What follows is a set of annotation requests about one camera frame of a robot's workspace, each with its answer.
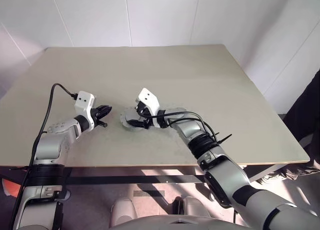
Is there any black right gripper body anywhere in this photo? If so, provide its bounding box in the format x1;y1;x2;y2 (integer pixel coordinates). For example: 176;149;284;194
137;103;154;129

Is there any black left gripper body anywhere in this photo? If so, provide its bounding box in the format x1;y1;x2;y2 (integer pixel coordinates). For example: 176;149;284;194
90;107;109;128

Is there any black table crossbar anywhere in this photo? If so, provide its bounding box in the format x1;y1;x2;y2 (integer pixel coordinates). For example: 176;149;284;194
0;166;204;185

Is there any gray left robot foot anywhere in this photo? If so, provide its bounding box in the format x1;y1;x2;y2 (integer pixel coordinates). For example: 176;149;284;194
109;198;138;224

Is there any gray robot foot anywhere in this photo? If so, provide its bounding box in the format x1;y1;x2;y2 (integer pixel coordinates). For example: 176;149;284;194
180;196;209;218
109;198;138;224

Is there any gray right robot foot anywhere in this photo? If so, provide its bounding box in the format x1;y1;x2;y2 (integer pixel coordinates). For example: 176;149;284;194
180;196;209;218

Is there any gray robot torso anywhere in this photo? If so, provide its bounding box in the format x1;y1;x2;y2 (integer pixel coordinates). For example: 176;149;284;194
109;214;251;230

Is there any orange object under table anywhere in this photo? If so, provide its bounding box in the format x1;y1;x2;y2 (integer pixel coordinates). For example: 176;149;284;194
0;178;21;198

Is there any person in black clothes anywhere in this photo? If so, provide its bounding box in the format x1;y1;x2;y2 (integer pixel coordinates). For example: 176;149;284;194
284;69;320;181

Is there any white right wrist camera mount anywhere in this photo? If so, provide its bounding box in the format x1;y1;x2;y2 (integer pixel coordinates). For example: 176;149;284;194
134;87;164;128

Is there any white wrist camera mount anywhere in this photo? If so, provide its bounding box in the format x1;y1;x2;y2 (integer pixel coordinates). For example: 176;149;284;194
134;87;164;128
74;90;97;132

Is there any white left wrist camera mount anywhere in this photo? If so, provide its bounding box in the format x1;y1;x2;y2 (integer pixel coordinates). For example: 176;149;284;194
74;90;97;132

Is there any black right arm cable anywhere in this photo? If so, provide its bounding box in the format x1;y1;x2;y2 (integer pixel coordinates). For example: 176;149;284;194
142;111;220;143

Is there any gray table frame bar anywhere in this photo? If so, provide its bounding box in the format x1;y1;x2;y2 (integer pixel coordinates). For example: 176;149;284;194
245;163;286;183

